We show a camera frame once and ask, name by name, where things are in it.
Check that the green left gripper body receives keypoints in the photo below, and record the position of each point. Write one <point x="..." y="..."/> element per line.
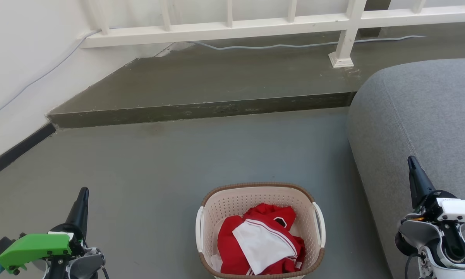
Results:
<point x="35" y="246"/>

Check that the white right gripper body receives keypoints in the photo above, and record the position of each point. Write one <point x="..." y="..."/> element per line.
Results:
<point x="460" y="211"/>

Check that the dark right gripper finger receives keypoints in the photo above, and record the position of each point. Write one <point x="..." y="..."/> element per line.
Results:
<point x="418" y="182"/>

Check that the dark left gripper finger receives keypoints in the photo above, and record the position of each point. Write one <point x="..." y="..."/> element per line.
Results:
<point x="79" y="213"/>

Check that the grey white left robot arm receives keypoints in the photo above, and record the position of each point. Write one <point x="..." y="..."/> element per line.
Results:
<point x="83" y="265"/>

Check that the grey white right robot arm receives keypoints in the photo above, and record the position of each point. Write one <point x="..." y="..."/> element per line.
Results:
<point x="429" y="236"/>

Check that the beige perforated laundry basket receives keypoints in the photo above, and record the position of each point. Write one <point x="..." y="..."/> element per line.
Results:
<point x="255" y="193"/>

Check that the grey fabric sofa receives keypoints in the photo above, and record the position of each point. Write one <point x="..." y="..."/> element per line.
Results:
<point x="422" y="116"/>

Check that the black baseboard strip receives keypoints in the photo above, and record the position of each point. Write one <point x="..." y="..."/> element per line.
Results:
<point x="19" y="149"/>

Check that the white garment with red stripes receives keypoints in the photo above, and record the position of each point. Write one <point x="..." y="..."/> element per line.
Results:
<point x="261" y="244"/>

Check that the white railing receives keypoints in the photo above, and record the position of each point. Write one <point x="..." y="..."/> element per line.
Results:
<point x="217" y="28"/>

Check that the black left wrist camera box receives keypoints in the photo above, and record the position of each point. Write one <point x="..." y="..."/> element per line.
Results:
<point x="2" y="246"/>

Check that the dark brown post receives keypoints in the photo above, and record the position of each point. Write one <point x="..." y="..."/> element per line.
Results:
<point x="371" y="31"/>

